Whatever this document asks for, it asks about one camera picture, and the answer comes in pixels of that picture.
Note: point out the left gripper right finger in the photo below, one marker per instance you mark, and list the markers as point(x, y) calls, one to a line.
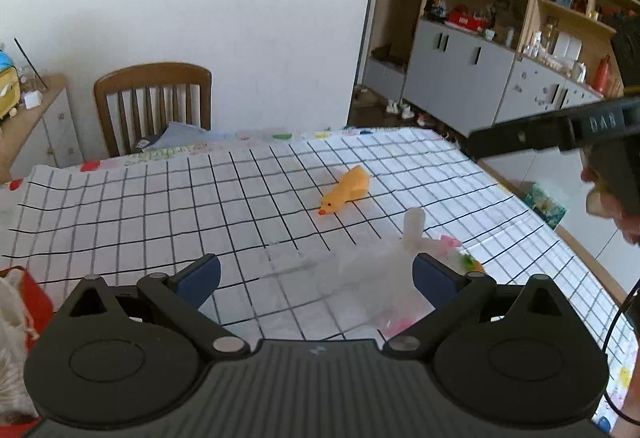
point(458, 300)

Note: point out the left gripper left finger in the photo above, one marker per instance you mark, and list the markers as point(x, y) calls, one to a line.
point(175, 302)

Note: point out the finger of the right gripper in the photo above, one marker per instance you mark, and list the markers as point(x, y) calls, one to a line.
point(538, 133)

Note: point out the person's right hand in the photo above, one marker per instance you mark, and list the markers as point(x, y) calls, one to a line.
point(603, 204)

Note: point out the white plush toy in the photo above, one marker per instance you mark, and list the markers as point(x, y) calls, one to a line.
point(380, 275)

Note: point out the white black grid tablecloth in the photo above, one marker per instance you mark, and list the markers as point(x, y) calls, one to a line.
point(61, 236)

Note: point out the red gold metal tin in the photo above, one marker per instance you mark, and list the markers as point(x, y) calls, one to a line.
point(41, 309)

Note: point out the brown wooden chair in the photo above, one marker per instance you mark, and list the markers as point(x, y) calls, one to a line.
point(142, 100)

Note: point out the wooden side cabinet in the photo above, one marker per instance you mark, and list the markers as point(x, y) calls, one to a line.
point(42, 136)

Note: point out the yellow toy box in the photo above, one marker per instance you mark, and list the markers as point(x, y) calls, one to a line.
point(10, 91)

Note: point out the grey wall cabinet unit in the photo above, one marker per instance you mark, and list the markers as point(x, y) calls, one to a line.
point(459, 65)

